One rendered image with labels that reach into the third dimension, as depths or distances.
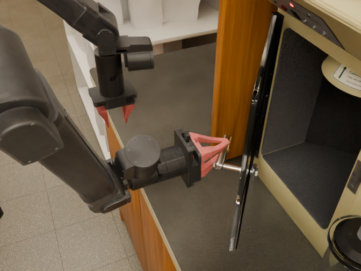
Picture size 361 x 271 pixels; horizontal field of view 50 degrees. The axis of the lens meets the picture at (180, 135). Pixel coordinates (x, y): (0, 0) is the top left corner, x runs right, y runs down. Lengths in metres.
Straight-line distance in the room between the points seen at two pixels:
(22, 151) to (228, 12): 0.59
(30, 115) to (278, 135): 0.77
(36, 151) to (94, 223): 1.82
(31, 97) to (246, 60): 0.67
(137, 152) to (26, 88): 0.33
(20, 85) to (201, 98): 1.04
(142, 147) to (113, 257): 1.44
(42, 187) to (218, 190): 1.55
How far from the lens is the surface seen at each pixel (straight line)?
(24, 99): 0.31
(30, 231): 2.22
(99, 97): 0.90
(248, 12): 0.86
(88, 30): 0.81
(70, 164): 0.48
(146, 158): 0.61
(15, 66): 0.33
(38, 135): 0.33
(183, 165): 0.69
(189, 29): 1.82
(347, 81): 0.74
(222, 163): 0.70
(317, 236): 0.92
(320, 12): 0.56
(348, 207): 0.80
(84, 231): 2.14
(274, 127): 0.97
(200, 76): 1.44
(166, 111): 1.26
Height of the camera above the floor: 1.70
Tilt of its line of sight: 41 degrees down
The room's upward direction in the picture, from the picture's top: straight up
